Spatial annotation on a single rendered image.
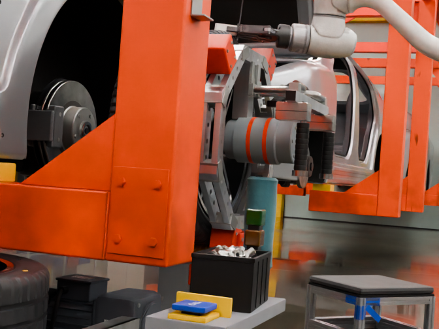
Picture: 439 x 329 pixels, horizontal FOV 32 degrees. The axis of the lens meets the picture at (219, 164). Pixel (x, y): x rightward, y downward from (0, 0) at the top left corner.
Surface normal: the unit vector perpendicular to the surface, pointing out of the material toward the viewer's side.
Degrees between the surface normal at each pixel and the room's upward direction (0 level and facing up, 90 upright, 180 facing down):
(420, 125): 90
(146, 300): 67
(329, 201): 90
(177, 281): 90
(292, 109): 90
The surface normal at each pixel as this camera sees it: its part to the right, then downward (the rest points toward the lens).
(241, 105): -0.34, -0.04
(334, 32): 0.14, 0.01
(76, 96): 0.94, 0.06
